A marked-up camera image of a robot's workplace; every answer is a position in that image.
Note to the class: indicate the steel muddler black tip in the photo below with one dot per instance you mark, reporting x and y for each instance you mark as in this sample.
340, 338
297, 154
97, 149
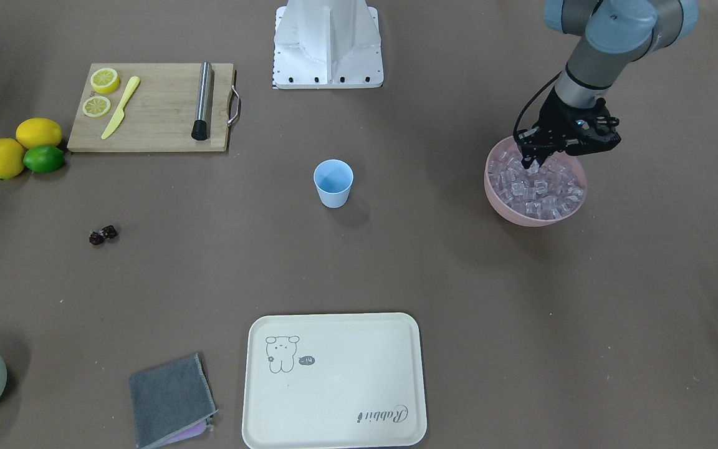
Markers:
201, 125

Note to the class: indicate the pink bowl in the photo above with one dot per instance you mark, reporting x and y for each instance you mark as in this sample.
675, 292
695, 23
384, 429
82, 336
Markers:
508, 209

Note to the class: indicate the lemon half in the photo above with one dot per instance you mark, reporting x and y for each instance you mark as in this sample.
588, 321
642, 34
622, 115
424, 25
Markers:
105, 80
96, 106

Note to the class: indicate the yellow lemon upper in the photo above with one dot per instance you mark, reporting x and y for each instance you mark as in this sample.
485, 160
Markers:
39, 131

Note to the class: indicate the green lime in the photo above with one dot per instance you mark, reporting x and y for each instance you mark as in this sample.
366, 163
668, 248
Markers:
44, 158

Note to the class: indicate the yellow lemon lower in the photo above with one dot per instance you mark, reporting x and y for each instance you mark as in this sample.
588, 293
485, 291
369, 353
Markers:
11, 158

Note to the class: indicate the yellow lemon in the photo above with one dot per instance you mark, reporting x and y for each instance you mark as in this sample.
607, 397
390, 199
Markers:
39, 131
11, 158

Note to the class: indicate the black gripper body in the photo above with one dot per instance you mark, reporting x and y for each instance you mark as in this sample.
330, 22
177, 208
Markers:
554, 117

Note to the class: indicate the yellow plastic knife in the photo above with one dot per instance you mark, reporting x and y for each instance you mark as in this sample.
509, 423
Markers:
119, 112

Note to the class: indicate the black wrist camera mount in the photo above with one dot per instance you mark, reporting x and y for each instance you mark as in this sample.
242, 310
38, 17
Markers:
591, 130

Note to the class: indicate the lemon half lower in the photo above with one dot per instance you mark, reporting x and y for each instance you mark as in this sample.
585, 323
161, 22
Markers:
96, 106

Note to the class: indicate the bamboo cutting board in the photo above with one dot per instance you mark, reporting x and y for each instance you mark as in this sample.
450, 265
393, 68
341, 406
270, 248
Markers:
160, 114

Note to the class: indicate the cream rabbit serving tray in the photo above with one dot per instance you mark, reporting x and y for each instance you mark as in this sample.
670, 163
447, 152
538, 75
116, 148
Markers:
334, 381

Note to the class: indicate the pile of ice cubes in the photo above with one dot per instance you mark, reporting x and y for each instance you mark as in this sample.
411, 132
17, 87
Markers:
543, 190

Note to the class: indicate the lemon half upper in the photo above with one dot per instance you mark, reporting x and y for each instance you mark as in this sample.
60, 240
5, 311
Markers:
105, 80

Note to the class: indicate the dark cherries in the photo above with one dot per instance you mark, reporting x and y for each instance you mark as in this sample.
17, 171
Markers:
98, 237

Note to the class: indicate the light blue plastic cup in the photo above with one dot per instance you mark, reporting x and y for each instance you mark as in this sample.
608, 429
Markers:
333, 180

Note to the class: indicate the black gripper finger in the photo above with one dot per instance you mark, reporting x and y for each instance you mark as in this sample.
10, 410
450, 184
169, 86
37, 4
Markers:
542, 156
530, 161

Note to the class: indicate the grey folded cloth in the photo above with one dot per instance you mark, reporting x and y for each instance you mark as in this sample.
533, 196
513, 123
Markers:
171, 402

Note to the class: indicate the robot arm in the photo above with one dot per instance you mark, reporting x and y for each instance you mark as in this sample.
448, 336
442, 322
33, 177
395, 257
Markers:
612, 35

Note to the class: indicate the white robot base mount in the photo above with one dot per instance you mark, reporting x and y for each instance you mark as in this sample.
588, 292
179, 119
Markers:
327, 45

